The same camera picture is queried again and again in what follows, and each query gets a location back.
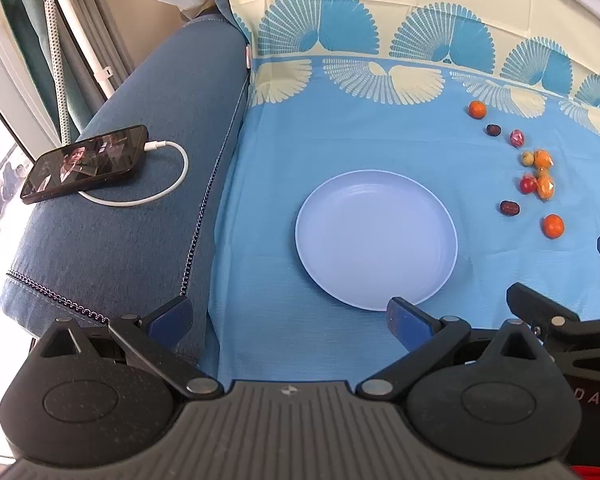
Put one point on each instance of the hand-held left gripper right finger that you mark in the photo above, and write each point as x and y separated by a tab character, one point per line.
404	319

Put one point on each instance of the small orange tangerine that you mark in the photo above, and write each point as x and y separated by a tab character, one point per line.
553	226
477	109

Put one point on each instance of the red tomato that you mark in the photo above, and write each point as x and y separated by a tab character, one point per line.
528	184

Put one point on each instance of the green curtain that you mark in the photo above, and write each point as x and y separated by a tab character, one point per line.
30	55

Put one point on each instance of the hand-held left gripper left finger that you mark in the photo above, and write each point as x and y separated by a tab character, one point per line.
167	319

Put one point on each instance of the pale blue round plate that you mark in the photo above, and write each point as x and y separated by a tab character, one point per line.
375	240

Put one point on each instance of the dark red jujube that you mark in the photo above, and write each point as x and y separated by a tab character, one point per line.
509	207
493	130

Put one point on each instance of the plastic-wrapped peeled tangerine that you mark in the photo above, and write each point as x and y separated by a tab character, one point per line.
546	186
544	158

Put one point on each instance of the white pole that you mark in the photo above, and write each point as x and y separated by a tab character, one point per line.
82	30

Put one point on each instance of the blue fabric sofa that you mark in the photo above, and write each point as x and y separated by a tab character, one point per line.
130	240

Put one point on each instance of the black smartphone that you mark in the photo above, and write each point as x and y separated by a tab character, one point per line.
82	162

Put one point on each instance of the blue and cream printed cloth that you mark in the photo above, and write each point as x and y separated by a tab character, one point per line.
380	120

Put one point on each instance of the yellow-green round fruit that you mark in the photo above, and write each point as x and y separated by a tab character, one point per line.
528	158

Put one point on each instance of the grey curtain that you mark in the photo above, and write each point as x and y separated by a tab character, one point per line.
92	20

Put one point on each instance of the red cloth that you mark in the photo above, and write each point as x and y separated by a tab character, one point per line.
597	474

